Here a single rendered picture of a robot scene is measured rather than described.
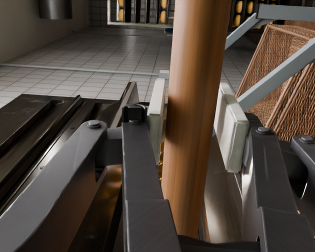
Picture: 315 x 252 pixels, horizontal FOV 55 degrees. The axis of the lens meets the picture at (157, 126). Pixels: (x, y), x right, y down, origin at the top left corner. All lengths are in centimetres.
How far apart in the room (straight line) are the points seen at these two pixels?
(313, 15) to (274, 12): 12
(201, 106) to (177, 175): 5
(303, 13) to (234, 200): 62
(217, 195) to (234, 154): 92
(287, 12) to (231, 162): 92
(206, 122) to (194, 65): 4
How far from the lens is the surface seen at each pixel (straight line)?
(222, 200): 105
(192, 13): 16
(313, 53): 60
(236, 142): 16
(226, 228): 96
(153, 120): 15
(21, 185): 113
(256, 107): 174
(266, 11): 105
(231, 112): 17
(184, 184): 20
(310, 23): 163
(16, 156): 131
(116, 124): 116
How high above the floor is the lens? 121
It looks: 2 degrees up
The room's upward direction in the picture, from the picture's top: 86 degrees counter-clockwise
